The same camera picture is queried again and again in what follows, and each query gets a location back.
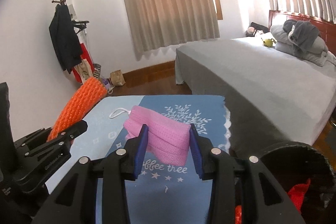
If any black hanging coat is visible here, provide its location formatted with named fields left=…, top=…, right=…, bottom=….
left=49, top=5, right=83, bottom=74

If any brown paper bag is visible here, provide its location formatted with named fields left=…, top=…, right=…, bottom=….
left=110, top=70, right=125, bottom=86

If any orange foam net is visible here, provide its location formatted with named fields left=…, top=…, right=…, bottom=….
left=47, top=77, right=107, bottom=142

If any yellow-green plush toy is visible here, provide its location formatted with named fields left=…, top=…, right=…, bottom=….
left=262, top=38, right=276, bottom=48

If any black hanger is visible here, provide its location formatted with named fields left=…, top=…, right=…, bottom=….
left=72, top=20, right=89, bottom=34

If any red hanging bag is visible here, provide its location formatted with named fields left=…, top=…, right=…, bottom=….
left=72, top=43, right=95, bottom=84

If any pink face mask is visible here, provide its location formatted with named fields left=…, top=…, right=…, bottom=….
left=109, top=106, right=191, bottom=166

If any black bag by headboard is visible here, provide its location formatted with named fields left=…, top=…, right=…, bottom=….
left=245, top=22, right=269, bottom=37

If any dark grey folded blanket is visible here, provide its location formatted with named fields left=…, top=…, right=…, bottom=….
left=282, top=19, right=319, bottom=53

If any striped basket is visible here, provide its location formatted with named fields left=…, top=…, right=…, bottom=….
left=93, top=63, right=101, bottom=79

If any beige tote bag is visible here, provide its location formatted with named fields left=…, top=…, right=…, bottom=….
left=72, top=59, right=93, bottom=84

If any red plastic bag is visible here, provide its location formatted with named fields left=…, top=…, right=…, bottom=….
left=235, top=178, right=311, bottom=224

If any red wooden headboard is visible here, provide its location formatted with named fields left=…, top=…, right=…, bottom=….
left=268, top=10, right=336, bottom=54

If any grey pillow stack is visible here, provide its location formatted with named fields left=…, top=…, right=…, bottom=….
left=270, top=25, right=335, bottom=67

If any light blue mattress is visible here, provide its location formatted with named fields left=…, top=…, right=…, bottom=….
left=46, top=96, right=143, bottom=192

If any grey bed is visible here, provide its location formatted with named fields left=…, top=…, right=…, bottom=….
left=175, top=38, right=335, bottom=157

